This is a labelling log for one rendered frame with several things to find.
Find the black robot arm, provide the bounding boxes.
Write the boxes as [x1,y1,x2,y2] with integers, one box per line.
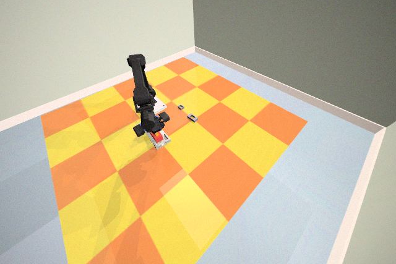
[127,54,165,134]

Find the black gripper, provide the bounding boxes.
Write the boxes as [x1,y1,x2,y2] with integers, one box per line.
[133,112,170,137]

